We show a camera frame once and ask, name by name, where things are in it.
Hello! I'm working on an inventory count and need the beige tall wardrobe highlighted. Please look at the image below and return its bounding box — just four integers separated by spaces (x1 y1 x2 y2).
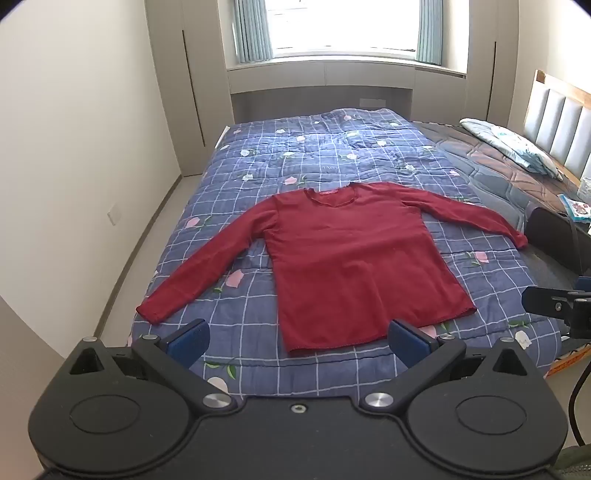
464 0 515 126
145 0 232 177

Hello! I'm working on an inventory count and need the person's olive clothing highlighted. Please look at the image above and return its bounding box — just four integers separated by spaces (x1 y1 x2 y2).
551 445 591 480

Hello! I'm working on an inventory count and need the blue checked floral quilt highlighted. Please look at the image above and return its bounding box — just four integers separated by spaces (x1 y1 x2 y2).
130 108 566 400

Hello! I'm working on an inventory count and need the red long-sleeved sweater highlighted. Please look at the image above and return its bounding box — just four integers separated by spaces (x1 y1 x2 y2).
135 181 528 356

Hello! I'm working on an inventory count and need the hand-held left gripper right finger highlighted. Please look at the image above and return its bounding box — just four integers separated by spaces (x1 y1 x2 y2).
358 319 527 418

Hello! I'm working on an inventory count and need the printed tissue packet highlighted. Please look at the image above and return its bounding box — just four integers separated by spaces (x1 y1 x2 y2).
557 194 591 225

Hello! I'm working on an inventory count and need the teal curtain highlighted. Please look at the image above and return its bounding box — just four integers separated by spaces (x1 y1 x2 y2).
416 0 445 65
232 0 274 62

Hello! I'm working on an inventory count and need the beige window seat cabinet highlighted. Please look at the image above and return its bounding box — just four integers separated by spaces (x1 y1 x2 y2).
225 55 467 123

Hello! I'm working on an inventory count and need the brown and grey quilted mattress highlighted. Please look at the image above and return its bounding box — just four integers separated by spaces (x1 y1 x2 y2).
411 121 591 370

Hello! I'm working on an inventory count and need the black cable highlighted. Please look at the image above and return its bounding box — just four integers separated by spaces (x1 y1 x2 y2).
568 369 591 446

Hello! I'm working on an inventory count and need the grey padded headboard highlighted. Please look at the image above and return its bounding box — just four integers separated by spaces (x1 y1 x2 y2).
524 69 591 190

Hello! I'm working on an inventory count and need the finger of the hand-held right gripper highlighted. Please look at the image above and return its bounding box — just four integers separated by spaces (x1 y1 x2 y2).
522 285 578 320

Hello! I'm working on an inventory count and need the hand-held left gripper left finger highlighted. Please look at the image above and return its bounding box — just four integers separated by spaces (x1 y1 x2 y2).
67 318 238 418

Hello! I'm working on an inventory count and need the bright window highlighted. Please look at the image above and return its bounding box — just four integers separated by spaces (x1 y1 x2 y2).
265 0 421 52

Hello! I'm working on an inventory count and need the light blue printed pillow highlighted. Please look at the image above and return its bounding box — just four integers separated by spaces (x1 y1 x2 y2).
459 118 565 182

